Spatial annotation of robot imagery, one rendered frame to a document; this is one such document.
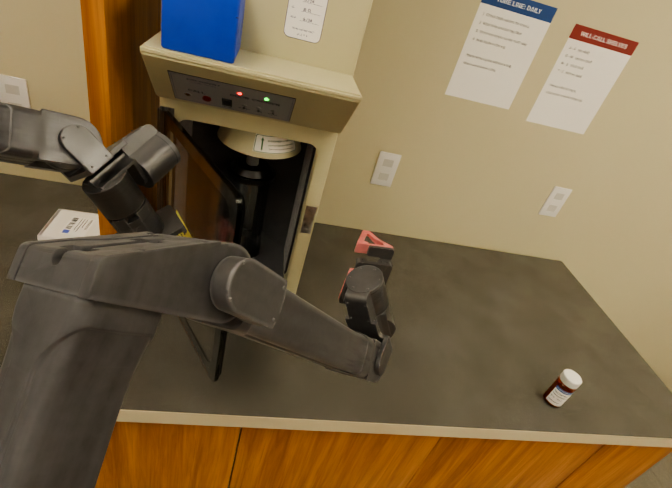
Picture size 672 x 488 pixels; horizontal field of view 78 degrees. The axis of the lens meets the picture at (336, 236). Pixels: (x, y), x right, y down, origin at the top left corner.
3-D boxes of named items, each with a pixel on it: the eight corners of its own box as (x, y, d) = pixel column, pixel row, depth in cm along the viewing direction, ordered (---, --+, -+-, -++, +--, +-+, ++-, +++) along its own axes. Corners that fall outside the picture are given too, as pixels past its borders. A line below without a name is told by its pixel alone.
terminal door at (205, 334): (162, 278, 94) (165, 106, 72) (217, 384, 76) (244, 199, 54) (158, 279, 93) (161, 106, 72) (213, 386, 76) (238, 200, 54)
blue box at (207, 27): (176, 34, 66) (178, -32, 61) (240, 49, 68) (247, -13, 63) (160, 48, 58) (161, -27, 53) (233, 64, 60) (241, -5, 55)
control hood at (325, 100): (158, 91, 71) (158, 29, 66) (340, 129, 78) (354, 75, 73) (138, 114, 62) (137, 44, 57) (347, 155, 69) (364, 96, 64)
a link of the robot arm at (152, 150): (33, 149, 52) (53, 136, 46) (102, 99, 58) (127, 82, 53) (107, 218, 58) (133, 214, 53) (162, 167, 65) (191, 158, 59)
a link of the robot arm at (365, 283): (329, 367, 65) (381, 380, 61) (310, 320, 58) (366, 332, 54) (357, 309, 73) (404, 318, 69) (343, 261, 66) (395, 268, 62)
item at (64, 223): (60, 220, 108) (58, 208, 106) (126, 229, 112) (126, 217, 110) (38, 249, 99) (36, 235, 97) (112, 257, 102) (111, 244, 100)
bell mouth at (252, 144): (222, 116, 94) (225, 92, 91) (300, 132, 98) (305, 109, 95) (211, 149, 80) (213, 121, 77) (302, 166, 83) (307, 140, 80)
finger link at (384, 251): (386, 223, 79) (397, 255, 72) (375, 252, 83) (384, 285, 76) (351, 219, 77) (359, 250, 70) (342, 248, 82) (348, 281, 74)
